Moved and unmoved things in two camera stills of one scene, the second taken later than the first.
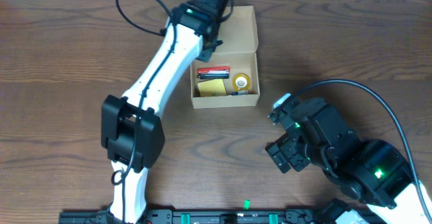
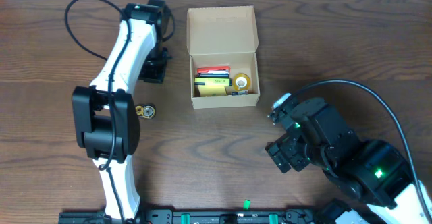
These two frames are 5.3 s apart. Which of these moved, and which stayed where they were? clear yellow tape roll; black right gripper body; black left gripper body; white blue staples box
Moved: black left gripper body
Stayed: clear yellow tape roll; white blue staples box; black right gripper body
